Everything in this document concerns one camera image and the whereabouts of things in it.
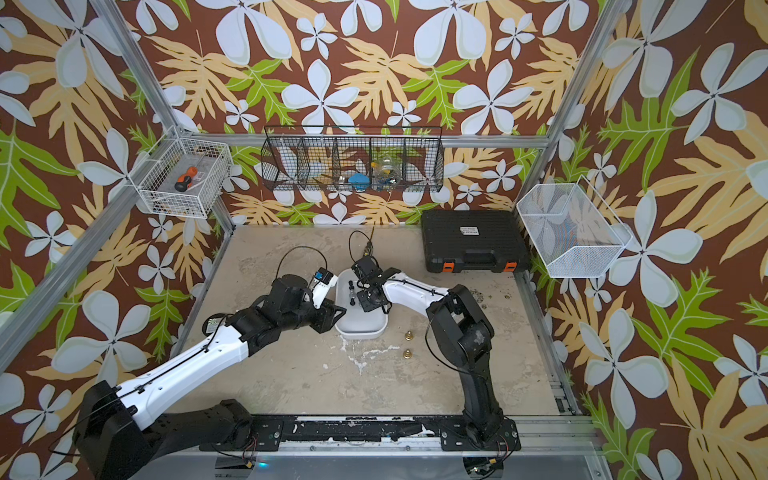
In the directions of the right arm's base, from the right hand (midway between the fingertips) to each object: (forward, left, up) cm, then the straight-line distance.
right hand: (369, 298), depth 97 cm
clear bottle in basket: (+31, -6, +28) cm, 42 cm away
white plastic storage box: (-10, +4, +2) cm, 10 cm away
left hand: (-11, +7, +15) cm, 20 cm away
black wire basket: (+36, +5, +29) cm, 47 cm away
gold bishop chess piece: (-13, -13, -1) cm, 18 cm away
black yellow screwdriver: (+22, +1, -1) cm, 22 cm away
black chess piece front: (0, +6, -2) cm, 6 cm away
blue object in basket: (+27, +3, +27) cm, 38 cm away
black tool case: (+23, -38, +2) cm, 45 cm away
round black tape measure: (-9, +49, 0) cm, 50 cm away
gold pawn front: (-18, -12, -1) cm, 22 cm away
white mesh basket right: (+8, -58, +24) cm, 64 cm away
